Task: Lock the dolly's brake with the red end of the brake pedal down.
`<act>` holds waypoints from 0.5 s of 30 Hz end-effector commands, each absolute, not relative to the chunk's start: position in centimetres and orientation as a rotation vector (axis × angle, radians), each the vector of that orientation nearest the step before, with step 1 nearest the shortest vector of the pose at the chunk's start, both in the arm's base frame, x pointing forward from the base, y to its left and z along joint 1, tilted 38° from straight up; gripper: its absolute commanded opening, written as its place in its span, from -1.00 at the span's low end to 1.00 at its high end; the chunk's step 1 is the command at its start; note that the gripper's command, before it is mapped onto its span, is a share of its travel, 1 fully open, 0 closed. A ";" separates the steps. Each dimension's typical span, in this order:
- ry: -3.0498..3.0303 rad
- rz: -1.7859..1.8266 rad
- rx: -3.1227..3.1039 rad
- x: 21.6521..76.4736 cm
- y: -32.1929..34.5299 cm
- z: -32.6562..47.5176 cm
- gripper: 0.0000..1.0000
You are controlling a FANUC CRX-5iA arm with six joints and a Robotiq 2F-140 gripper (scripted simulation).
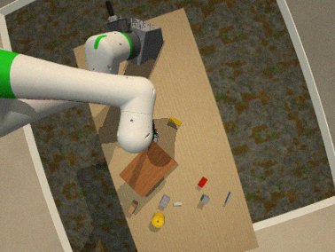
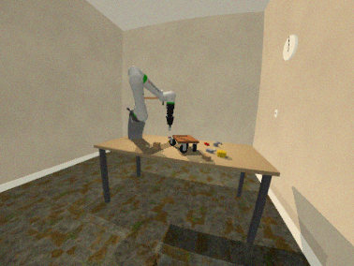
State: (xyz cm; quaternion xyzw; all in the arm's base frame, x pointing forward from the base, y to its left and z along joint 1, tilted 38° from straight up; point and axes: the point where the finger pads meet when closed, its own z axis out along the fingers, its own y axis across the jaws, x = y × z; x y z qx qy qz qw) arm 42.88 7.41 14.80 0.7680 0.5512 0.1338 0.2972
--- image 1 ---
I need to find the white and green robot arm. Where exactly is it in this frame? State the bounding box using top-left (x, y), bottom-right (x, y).
top-left (0, 1), bottom-right (157, 154)

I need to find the yellow rectangular block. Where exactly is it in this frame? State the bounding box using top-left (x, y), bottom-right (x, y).
top-left (169, 116), bottom-right (181, 126)

